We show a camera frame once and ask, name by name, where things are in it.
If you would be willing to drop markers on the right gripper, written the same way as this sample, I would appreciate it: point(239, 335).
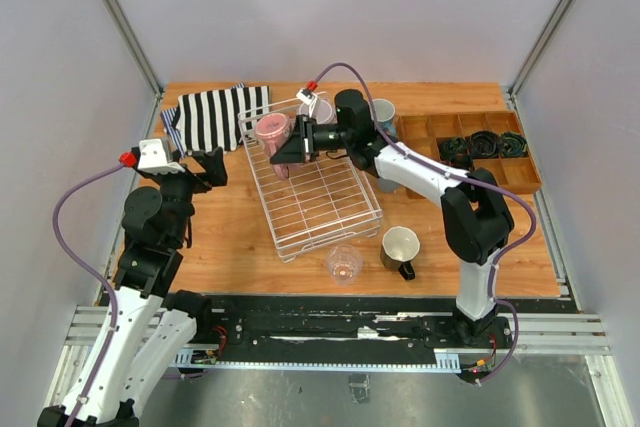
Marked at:
point(298, 149)

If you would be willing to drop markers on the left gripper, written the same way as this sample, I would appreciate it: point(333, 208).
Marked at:
point(213, 164)

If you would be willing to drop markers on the pink ghost mug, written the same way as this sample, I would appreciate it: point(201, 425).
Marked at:
point(272, 131)

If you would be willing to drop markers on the lilac grey mug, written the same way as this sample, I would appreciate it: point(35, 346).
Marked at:
point(323, 112)

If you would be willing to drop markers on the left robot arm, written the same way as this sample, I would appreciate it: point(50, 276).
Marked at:
point(145, 326)

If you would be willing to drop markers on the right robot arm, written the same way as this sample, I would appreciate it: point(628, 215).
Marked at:
point(477, 221)

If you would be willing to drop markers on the black white striped cloth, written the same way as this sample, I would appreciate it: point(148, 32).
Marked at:
point(262, 96)

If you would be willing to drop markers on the blue floral mug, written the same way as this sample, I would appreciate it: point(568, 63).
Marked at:
point(385, 113)

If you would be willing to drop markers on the plain blue cup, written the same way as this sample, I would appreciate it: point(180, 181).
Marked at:
point(386, 185)

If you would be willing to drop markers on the clear glass cup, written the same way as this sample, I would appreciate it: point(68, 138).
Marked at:
point(344, 263)

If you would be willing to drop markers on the wooden compartment tray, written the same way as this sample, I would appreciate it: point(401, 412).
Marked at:
point(422, 133)

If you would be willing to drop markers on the black white-lined mug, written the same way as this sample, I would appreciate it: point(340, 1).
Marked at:
point(399, 247)

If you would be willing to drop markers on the dark coiled item middle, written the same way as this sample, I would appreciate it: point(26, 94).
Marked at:
point(484, 145)

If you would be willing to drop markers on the dark coiled item right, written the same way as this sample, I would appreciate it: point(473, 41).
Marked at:
point(513, 145)

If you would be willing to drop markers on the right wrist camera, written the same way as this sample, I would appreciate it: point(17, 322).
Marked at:
point(309, 100)

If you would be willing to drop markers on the white wire dish rack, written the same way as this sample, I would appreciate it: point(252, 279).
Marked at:
point(321, 203)

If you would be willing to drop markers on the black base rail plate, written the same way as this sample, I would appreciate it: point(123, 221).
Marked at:
point(341, 330)

